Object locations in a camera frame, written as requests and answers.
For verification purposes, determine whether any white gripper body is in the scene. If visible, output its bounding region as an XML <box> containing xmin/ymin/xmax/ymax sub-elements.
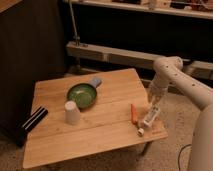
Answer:
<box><xmin>148</xmin><ymin>81</ymin><xmax>167</xmax><ymax>106</ymax></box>

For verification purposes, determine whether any white plastic bottle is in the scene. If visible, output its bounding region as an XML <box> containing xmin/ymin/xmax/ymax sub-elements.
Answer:
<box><xmin>137</xmin><ymin>106</ymin><xmax>160</xmax><ymax>136</ymax></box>

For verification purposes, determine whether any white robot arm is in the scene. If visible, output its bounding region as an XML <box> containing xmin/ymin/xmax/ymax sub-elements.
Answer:
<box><xmin>148</xmin><ymin>56</ymin><xmax>213</xmax><ymax>171</ymax></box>

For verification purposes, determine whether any green ceramic bowl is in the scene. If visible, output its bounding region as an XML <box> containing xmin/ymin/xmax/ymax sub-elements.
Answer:
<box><xmin>67</xmin><ymin>83</ymin><xmax>97</xmax><ymax>109</ymax></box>

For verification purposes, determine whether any small blue object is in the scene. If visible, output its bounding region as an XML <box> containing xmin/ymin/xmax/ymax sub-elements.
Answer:
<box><xmin>90</xmin><ymin>77</ymin><xmax>102</xmax><ymax>88</ymax></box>

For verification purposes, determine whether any wooden folding table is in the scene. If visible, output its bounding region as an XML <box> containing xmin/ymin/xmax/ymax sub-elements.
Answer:
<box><xmin>23</xmin><ymin>69</ymin><xmax>168</xmax><ymax>169</ymax></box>

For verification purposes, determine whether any grey metal beam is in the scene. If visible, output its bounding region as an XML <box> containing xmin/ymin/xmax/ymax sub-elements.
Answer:
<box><xmin>66</xmin><ymin>41</ymin><xmax>213</xmax><ymax>80</ymax></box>

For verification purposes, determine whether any upper wooden shelf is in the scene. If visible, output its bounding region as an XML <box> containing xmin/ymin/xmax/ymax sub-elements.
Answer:
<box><xmin>72</xmin><ymin>0</ymin><xmax>213</xmax><ymax>20</ymax></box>

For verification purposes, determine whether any white upside-down cup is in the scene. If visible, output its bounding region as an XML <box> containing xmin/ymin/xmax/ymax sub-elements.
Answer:
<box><xmin>65</xmin><ymin>101</ymin><xmax>80</xmax><ymax>125</ymax></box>

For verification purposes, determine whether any metal stand pole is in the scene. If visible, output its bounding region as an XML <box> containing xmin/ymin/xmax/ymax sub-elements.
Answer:
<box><xmin>68</xmin><ymin>0</ymin><xmax>81</xmax><ymax>74</ymax></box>

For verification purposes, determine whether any black floor cable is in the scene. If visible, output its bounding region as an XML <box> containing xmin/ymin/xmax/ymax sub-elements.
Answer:
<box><xmin>177</xmin><ymin>143</ymin><xmax>193</xmax><ymax>171</ymax></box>

